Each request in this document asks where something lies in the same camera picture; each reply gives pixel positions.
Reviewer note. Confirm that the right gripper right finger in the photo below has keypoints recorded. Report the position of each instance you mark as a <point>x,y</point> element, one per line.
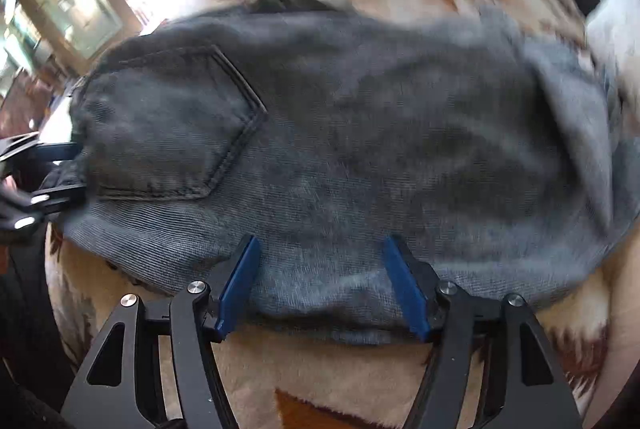
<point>523,384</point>

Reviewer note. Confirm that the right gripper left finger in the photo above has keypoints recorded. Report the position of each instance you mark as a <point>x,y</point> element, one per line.
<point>150,352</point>

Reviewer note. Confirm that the grey denim pants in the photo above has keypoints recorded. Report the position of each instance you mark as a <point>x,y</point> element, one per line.
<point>494,153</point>

